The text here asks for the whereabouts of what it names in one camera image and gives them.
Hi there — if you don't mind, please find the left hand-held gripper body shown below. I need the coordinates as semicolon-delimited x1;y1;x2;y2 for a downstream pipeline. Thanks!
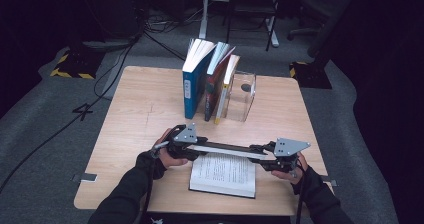
164;122;199;161

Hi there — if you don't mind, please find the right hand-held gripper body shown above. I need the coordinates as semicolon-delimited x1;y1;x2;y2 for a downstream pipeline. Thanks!
265;137;312;174

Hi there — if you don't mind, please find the white-paged book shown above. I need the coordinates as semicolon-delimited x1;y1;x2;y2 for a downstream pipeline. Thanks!
188;140;270;200

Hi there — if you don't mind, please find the blue book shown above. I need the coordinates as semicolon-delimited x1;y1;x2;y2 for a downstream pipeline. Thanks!
181;38;218;121

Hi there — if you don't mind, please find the clear acrylic book rack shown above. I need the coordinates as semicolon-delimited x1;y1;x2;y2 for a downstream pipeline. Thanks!
222;69;258;124

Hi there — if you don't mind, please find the red illustrated book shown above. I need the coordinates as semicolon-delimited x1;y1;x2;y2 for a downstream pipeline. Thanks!
203;41;237;123

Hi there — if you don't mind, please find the person's right hand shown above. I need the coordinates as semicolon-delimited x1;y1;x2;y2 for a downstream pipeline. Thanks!
270;151;310;185

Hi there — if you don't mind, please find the person's left hand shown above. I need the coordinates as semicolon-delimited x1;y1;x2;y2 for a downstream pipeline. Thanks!
153;127;190;170

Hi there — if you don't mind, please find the person's dark clothing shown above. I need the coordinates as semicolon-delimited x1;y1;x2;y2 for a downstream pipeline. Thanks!
141;212;294;224

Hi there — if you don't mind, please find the black stand with striped base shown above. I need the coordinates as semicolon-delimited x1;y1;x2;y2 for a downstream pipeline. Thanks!
288;0;364;91

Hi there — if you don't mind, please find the black yellow striped base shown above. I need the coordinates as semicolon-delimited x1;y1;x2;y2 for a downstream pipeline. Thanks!
49;48;105;81

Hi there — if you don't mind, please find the black folding chair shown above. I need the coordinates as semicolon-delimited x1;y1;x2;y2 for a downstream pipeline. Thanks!
224;0;288;52

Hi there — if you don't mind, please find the black office chair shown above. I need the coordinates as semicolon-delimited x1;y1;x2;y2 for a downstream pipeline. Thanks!
286;0;349;42

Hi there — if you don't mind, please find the dark cabinet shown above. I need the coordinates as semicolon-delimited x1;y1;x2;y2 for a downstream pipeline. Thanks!
78;0;148;42

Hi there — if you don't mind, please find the right hand-held gripper cable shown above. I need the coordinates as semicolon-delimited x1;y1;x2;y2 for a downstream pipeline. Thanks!
295;170;307;224

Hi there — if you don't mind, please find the hand-held gripper cable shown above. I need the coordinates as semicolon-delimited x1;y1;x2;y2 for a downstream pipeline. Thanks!
295;170;307;224
141;140;169;224

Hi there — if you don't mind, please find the left hand-held gripper cable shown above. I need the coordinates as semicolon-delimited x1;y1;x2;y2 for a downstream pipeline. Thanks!
141;140;169;224

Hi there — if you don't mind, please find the metal table bracket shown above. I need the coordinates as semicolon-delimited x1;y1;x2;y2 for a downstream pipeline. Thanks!
319;174;339;188
70;172;99;184

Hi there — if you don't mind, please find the grey floor cable cover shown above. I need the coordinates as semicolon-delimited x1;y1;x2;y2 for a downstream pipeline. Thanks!
100;54;127;101

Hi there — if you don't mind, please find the looped black floor cable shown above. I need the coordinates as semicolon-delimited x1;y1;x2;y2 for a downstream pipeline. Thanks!
93;43;135;101

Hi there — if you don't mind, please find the bundle of floor cables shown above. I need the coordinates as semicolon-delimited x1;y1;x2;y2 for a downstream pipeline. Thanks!
143;6;205;34

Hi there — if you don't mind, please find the white desk frame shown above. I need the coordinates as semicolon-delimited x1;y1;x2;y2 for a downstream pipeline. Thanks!
198;0;281;49

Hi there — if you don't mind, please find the long black floor cable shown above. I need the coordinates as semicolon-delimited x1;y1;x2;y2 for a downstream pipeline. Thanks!
0;33;143;195

